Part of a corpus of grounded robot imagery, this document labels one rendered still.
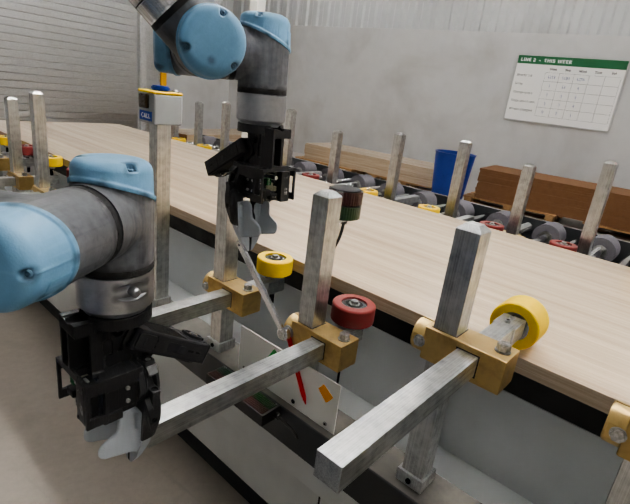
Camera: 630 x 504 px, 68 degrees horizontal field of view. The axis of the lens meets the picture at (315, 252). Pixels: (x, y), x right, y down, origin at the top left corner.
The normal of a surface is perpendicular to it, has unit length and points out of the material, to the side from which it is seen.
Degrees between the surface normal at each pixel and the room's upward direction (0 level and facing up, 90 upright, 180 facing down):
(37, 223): 42
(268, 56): 89
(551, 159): 90
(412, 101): 90
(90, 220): 56
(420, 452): 90
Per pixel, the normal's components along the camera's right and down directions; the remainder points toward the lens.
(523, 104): -0.59, 0.19
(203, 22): 0.34, 0.35
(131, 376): 0.74, 0.30
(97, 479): 0.11, -0.94
